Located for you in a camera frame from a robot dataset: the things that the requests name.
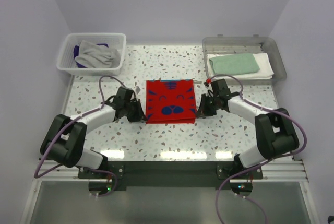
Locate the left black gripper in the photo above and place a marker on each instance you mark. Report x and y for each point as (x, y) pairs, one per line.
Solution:
(139, 116)

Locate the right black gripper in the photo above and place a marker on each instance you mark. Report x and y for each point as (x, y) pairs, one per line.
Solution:
(203, 111)

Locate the mint green towel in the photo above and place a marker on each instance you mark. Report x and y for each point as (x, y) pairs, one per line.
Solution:
(234, 64)

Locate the colourful striped towel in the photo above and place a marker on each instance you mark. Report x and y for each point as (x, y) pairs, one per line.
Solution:
(170, 102)

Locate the white towel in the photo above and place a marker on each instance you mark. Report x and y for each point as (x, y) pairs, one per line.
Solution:
(265, 73)

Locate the grey towel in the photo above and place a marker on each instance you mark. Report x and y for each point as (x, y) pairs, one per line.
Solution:
(114, 55)

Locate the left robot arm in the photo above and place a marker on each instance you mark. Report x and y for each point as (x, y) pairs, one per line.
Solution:
(65, 139)

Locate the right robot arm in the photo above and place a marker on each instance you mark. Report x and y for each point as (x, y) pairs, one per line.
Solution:
(275, 133)

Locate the clear grey plastic bin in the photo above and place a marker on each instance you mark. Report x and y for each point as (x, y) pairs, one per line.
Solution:
(254, 44)

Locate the white plastic basket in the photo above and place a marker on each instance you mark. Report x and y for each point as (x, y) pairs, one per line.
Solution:
(66, 60)

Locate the purple towel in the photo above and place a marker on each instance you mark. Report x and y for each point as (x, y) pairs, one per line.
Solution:
(93, 56)

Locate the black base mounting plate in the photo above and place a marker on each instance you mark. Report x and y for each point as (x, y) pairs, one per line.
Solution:
(169, 173)

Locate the aluminium frame rail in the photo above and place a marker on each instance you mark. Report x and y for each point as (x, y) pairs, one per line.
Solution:
(167, 150)

